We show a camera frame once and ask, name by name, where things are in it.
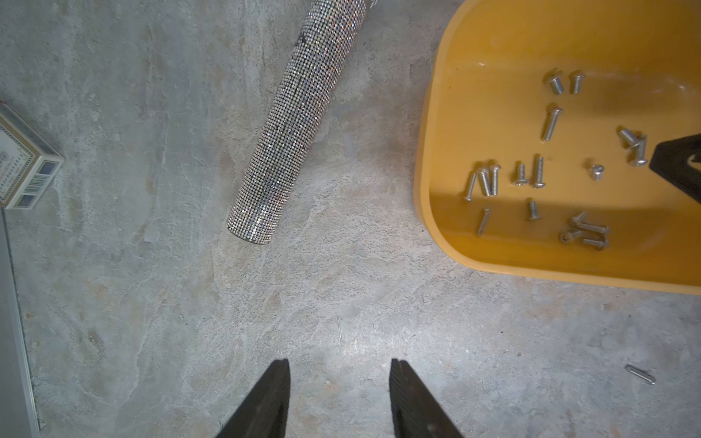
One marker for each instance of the yellow plastic storage box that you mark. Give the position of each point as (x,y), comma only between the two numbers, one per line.
(488,101)

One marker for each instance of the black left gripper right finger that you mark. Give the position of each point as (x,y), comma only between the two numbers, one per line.
(415,412)

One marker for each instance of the playing card box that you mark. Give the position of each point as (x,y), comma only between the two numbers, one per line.
(28,162)

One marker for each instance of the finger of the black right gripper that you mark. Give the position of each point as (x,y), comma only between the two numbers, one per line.
(673,161)

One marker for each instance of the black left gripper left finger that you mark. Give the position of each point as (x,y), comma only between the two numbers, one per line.
(264,412)

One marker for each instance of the silver screw in box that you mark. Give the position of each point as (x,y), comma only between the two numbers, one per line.
(555,83)
(520,175)
(597,243)
(569,236)
(596,172)
(576,220)
(470,187)
(551,122)
(577,78)
(628,136)
(639,152)
(538,181)
(598,230)
(483,176)
(493,179)

